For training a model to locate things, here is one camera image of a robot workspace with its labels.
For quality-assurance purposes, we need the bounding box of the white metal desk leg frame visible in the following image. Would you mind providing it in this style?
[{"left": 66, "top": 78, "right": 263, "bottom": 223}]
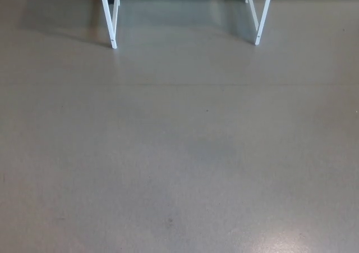
[
  {"left": 245, "top": 0, "right": 276, "bottom": 46},
  {"left": 98, "top": 0, "right": 121, "bottom": 49}
]

